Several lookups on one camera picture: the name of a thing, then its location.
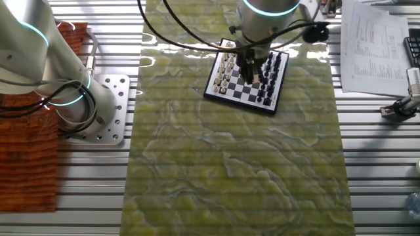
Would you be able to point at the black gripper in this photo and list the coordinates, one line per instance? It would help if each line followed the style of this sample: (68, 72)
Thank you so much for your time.
(249, 59)

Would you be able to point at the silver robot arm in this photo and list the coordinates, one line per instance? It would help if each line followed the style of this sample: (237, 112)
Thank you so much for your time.
(19, 65)

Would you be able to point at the black white magnetic chessboard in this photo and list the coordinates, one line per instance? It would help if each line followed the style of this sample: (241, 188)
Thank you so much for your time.
(246, 93)

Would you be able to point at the black chess king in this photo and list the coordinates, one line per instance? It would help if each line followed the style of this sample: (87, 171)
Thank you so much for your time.
(272, 82)

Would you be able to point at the black chess bishop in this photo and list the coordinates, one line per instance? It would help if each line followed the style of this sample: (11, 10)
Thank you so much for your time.
(275, 69)

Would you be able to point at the black chess knight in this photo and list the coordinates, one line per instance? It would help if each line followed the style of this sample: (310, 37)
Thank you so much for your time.
(277, 62)
(269, 95)

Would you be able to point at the white chess bishop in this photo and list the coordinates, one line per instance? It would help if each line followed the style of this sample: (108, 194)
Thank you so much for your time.
(223, 56)
(218, 75)

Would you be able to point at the black chess rook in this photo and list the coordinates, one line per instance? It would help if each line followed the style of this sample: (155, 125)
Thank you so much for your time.
(279, 56)

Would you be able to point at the white chess knight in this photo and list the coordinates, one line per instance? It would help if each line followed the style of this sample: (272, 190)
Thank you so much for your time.
(217, 81)

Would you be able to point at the white chess rook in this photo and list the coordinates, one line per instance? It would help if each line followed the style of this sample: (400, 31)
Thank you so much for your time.
(226, 44)
(215, 88)

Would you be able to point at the green marble pattern mat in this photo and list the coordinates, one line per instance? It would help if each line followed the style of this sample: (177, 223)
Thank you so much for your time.
(229, 164)

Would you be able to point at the printed paper sheet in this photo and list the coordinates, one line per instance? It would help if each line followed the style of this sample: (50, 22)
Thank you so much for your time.
(406, 65)
(367, 49)

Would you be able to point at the black keyboard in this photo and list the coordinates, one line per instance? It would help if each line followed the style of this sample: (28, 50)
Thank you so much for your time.
(413, 46)

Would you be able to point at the clear water bottle blue cap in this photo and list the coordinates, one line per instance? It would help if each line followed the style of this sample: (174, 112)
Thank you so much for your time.
(415, 204)

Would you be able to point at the brown wood pattern mat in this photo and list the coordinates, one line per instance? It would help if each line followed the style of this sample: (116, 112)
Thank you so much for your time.
(26, 164)

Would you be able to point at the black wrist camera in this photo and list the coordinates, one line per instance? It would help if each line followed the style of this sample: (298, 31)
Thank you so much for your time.
(315, 32)

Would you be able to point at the silver camera bracket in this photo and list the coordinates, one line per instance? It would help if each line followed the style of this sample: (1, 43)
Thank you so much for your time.
(306, 11)

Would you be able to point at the metal bracket post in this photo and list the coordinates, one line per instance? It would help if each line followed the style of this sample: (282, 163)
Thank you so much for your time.
(330, 7)

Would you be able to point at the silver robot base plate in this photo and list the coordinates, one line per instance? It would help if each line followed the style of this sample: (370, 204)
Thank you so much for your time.
(119, 98)

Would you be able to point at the black camera stand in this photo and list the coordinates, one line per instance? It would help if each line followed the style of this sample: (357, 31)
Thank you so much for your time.
(398, 108)

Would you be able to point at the silver camera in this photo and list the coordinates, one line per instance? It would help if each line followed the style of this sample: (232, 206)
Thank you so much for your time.
(414, 82)

